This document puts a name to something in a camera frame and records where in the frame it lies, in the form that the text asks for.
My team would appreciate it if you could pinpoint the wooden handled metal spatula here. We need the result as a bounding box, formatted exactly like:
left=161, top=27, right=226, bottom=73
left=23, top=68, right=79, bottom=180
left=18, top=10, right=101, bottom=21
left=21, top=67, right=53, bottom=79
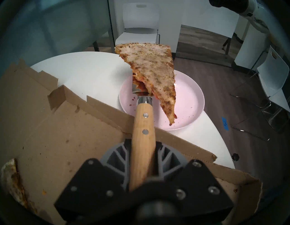
left=129, top=75, right=157, bottom=191

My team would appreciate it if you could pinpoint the small browned pizza slice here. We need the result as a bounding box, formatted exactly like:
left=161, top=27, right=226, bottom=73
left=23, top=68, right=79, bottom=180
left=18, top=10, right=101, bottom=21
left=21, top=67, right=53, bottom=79
left=0, top=158, right=29, bottom=208

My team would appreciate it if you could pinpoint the white plastic chair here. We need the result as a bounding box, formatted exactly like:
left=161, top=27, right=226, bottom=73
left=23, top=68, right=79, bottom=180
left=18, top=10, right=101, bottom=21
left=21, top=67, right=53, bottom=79
left=115, top=2, right=161, bottom=46
left=230, top=45, right=290, bottom=141

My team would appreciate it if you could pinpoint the open cardboard pizza box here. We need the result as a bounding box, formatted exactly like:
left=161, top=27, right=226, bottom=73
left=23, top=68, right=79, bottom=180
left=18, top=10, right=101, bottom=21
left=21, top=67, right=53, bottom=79
left=0, top=59, right=263, bottom=225

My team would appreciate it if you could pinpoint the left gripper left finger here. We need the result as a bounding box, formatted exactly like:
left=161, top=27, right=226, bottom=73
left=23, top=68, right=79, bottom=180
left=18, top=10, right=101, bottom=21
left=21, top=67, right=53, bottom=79
left=54, top=139, right=132, bottom=215

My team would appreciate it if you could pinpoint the pink round plate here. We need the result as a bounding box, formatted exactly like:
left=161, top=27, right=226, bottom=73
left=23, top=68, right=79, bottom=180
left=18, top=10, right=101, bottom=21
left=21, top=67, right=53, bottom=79
left=119, top=69, right=205, bottom=131

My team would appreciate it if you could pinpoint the large cheese pizza slice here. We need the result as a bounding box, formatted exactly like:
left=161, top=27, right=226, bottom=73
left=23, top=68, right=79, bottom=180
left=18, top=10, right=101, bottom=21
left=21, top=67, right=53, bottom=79
left=114, top=43, right=177, bottom=126

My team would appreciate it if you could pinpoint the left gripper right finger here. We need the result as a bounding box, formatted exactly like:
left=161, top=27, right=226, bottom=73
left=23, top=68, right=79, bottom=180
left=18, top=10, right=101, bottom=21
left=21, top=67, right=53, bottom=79
left=155, top=141, right=234, bottom=218

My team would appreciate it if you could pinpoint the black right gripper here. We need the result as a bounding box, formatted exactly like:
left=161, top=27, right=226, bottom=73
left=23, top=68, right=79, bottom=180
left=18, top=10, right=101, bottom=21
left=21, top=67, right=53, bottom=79
left=210, top=0, right=248, bottom=13

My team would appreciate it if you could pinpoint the white partition panel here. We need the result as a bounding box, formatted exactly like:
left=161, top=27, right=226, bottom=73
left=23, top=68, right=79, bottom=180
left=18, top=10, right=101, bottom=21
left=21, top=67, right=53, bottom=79
left=234, top=22, right=271, bottom=69
left=179, top=0, right=240, bottom=59

